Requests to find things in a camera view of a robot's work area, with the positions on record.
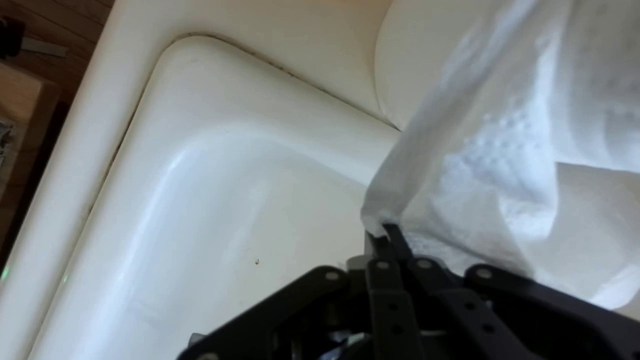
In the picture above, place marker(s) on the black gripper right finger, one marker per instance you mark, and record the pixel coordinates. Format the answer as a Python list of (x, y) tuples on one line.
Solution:
[(521, 321)]

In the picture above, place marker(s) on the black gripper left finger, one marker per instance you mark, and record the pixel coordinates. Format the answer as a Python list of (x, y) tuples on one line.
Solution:
[(321, 312)]

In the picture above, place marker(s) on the white kitchen sink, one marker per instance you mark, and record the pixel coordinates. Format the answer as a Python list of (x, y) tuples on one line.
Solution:
[(200, 201)]

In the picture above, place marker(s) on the white paper towel roll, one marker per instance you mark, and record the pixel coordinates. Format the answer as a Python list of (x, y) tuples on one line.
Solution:
[(421, 61)]

